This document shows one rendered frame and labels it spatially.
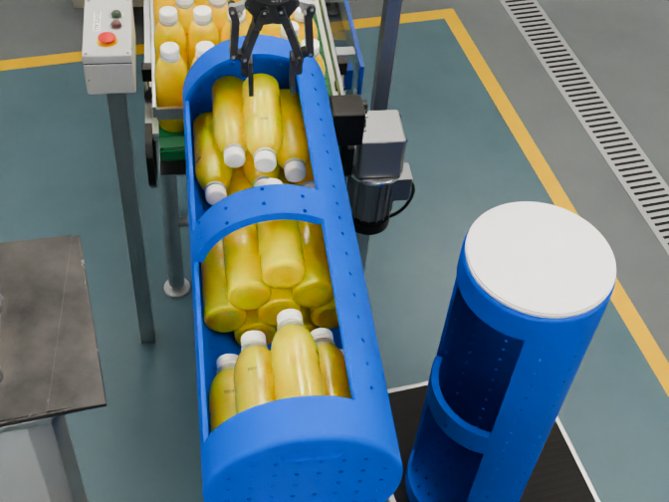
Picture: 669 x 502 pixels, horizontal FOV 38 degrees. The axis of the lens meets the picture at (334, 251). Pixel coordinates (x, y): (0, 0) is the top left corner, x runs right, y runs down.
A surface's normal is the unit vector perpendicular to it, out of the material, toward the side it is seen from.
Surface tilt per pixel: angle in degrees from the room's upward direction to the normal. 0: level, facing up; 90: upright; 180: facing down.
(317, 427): 5
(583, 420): 0
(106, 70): 90
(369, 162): 90
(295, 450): 90
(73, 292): 5
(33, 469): 90
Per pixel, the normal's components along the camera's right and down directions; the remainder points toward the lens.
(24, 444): 0.28, 0.73
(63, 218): 0.07, -0.66
